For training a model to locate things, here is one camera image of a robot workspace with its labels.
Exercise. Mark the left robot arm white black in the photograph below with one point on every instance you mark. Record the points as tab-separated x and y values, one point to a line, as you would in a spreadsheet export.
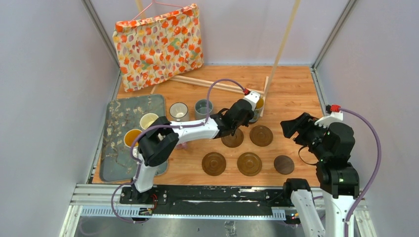
155	144

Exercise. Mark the floral orange fabric bag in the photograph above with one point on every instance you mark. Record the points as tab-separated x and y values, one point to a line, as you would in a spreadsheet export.
152	50

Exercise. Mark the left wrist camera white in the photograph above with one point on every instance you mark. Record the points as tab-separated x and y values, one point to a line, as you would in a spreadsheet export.
252	97

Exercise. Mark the small dark brown coaster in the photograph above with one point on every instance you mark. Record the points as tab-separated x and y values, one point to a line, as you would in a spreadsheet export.
284	164

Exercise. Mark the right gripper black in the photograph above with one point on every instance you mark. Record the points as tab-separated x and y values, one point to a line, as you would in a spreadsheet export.
307	122

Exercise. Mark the white mug orange inside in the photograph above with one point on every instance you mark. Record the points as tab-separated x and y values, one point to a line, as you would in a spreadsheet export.
130	136

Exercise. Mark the blue mug yellow inside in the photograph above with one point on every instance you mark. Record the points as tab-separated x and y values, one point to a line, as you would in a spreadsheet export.
257	111

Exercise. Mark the white grey mug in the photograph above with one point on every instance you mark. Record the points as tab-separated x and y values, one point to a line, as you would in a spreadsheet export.
179	112

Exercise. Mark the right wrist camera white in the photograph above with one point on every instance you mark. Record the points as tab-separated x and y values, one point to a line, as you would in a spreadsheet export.
326	121

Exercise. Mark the pink wire hanger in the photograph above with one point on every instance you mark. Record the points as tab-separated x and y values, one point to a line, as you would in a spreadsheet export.
153	7

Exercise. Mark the cream mug on tray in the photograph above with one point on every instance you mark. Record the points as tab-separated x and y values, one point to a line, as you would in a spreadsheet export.
147	120

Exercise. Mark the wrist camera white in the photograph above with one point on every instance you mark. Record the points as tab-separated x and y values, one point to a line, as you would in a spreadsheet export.
326	121
252	97

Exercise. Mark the pink mug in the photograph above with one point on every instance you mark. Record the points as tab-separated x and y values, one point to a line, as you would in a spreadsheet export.
181	146

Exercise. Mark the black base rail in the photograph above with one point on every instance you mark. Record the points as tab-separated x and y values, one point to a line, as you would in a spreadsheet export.
212	201

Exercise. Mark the floral grey tray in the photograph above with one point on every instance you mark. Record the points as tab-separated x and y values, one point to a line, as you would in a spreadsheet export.
122	116

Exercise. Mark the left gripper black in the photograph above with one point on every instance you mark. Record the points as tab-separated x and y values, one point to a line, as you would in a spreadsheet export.
249	115

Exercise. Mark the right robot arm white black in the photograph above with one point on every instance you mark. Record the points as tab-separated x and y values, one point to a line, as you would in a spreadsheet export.
331	142

